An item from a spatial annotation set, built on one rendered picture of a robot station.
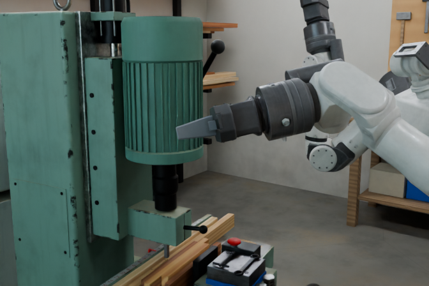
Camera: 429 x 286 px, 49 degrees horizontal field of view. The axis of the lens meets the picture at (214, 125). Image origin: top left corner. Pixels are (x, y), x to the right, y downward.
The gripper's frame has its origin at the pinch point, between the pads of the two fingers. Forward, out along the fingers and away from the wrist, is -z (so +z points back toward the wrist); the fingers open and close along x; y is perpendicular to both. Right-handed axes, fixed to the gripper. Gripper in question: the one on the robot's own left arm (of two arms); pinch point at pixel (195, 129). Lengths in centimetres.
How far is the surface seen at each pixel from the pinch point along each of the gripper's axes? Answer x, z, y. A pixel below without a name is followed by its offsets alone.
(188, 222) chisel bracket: 36.0, -5.2, -21.0
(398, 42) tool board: 301, 189, 30
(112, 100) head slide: 30.7, -15.2, 9.9
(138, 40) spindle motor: 22.0, -6.5, 19.9
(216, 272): 22.6, -1.6, -29.8
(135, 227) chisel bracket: 38.0, -17.4, -19.7
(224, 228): 62, 4, -30
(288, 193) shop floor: 369, 85, -83
